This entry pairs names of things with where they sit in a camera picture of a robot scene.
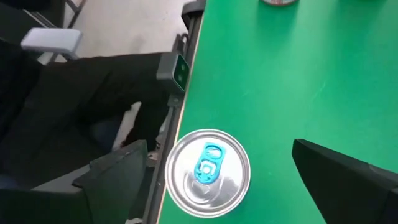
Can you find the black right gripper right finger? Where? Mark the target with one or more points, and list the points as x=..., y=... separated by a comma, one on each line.
x=342, y=193

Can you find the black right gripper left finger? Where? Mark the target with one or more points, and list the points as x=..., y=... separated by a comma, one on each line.
x=115, y=186

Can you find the person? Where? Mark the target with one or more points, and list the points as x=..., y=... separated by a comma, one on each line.
x=62, y=109

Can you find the silver blue energy drink can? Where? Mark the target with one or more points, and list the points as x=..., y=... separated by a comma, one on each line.
x=217, y=193

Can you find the green table mat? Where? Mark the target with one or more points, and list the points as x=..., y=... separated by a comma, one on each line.
x=280, y=77

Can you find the office chair with grey armrest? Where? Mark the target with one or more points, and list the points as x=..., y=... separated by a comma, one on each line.
x=51, y=40

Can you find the red Fanta soda can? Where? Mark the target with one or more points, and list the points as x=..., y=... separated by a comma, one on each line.
x=280, y=2

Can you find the grey table-level camera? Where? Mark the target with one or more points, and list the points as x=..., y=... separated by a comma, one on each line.
x=172, y=71

